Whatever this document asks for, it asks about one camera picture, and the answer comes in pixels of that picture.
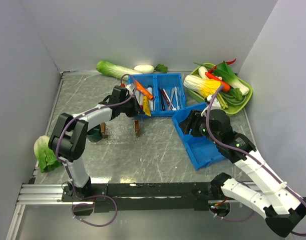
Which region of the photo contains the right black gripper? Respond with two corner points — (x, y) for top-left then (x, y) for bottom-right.
(178, 108), (220, 145)

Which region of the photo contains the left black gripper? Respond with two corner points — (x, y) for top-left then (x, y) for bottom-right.
(120, 95), (146, 118)

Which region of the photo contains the yellow toothpaste tube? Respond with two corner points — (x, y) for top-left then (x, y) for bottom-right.
(143, 96), (151, 117)

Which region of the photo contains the orange toothpaste tube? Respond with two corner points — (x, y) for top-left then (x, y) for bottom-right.
(134, 80), (154, 100)

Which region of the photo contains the dark green mug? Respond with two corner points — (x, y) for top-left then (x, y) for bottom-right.
(87, 128), (103, 143)

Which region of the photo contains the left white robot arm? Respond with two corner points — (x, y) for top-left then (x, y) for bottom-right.
(48, 84), (143, 201)

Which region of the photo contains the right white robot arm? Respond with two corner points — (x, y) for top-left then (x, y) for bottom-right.
(179, 108), (306, 238)

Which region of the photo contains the white toothbrush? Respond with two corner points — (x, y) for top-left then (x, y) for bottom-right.
(171, 87), (180, 111)

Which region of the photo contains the blue toiletry double bin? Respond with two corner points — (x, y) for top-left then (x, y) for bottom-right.
(128, 73), (186, 117)

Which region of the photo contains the red toothbrush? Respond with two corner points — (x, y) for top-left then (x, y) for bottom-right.
(160, 89), (170, 107)

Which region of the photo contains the green vegetable tray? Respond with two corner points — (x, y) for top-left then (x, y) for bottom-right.
(191, 61), (253, 115)

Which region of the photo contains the white radish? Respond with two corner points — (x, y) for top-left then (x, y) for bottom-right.
(134, 64), (155, 74)

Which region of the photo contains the yellow white cabbage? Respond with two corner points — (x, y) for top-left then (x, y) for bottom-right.
(183, 75), (221, 98)

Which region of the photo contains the long green napa cabbage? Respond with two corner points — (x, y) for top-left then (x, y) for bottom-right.
(96, 60), (141, 81)

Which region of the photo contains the green beans bundle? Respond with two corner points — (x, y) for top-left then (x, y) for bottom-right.
(217, 92), (245, 108)

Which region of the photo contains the orange carrot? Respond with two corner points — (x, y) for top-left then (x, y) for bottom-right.
(219, 80), (230, 93)

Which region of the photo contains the bok choy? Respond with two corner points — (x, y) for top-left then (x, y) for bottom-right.
(213, 61), (249, 96)

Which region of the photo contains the red chili pepper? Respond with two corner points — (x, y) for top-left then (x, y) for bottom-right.
(208, 58), (237, 74)

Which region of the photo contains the small green cabbage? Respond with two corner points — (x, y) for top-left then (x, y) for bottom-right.
(34, 135), (62, 173)

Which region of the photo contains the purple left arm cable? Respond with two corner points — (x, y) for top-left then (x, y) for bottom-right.
(54, 73), (138, 191)

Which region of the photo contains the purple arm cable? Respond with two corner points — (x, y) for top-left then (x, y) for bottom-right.
(204, 84), (306, 237)
(54, 73), (138, 191)

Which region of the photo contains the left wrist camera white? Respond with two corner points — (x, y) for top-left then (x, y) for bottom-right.
(120, 83), (136, 95)

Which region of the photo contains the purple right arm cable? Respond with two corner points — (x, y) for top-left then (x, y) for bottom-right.
(204, 84), (306, 237)

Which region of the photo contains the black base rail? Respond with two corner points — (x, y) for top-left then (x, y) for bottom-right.
(62, 182), (225, 213)

